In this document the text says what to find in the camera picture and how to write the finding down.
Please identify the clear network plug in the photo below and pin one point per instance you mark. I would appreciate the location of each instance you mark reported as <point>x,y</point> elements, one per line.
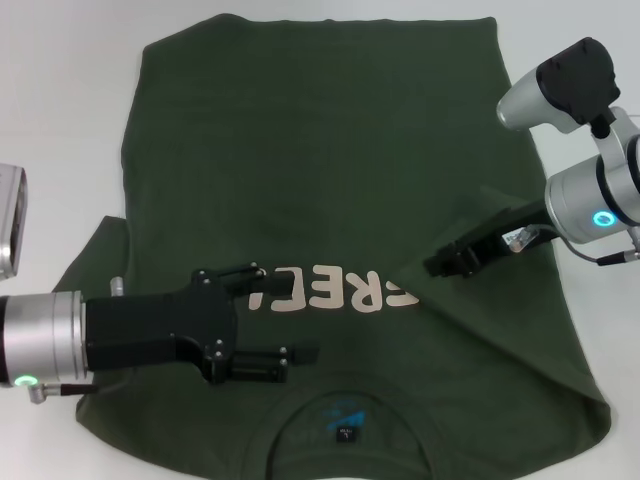
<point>522,239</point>

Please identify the silver rounded camera housing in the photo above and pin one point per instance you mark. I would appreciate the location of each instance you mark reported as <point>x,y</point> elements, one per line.
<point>12,220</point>

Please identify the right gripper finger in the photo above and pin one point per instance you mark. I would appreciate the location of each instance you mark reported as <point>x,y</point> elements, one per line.
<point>472,262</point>
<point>442,260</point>

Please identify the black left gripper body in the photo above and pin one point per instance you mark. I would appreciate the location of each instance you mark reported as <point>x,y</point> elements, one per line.
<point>150,330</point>

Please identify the dark green FREE t-shirt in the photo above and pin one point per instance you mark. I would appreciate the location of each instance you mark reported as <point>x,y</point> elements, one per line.
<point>320,150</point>

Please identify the small silver cylinder plug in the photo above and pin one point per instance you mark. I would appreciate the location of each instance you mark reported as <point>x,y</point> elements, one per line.
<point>116,286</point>

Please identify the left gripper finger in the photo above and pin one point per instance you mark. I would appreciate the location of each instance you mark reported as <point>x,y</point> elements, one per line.
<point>250,295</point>
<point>255,367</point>

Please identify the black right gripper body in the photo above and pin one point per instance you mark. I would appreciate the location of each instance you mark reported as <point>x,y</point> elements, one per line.
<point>492,235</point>

